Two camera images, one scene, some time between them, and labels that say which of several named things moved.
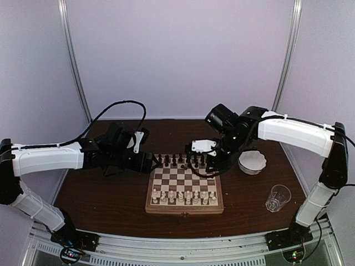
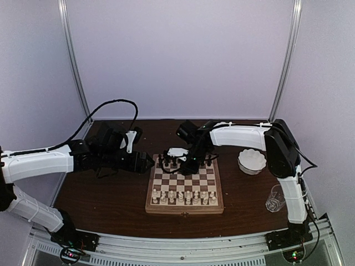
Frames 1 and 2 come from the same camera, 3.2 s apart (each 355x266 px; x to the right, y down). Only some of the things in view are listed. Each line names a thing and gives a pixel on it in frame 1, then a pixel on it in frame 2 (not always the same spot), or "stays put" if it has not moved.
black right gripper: x=219 y=165 → x=191 y=169
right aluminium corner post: x=290 y=57 stays put
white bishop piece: x=196 y=200 stays put
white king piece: x=188 y=200 stays put
